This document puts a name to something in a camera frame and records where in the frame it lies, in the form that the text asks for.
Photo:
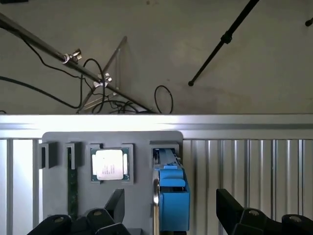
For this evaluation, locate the silver CPU chip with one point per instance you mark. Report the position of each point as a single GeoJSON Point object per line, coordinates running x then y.
{"type": "Point", "coordinates": [109, 165]}

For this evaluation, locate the black tripod leg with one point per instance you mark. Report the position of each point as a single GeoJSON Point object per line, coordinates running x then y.
{"type": "Point", "coordinates": [226, 38]}
{"type": "Point", "coordinates": [309, 22]}

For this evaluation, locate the silver rod clamp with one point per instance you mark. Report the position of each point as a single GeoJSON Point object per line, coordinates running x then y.
{"type": "Point", "coordinates": [73, 56]}

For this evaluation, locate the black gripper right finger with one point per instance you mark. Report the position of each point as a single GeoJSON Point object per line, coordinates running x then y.
{"type": "Point", "coordinates": [227, 203]}

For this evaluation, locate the green RAM stick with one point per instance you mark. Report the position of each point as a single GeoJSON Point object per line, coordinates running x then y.
{"type": "Point", "coordinates": [72, 186]}

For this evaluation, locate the triangular metal frame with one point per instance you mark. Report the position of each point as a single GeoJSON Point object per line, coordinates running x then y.
{"type": "Point", "coordinates": [110, 61]}

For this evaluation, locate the long metal stand rod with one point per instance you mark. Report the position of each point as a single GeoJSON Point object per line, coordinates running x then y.
{"type": "Point", "coordinates": [36, 42]}

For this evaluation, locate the grey parts rack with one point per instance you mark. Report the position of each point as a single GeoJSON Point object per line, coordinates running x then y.
{"type": "Point", "coordinates": [139, 171]}

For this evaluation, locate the white rod clip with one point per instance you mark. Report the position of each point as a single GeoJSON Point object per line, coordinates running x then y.
{"type": "Point", "coordinates": [102, 79]}

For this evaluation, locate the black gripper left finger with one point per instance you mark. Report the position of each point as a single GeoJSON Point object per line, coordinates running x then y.
{"type": "Point", "coordinates": [115, 205]}

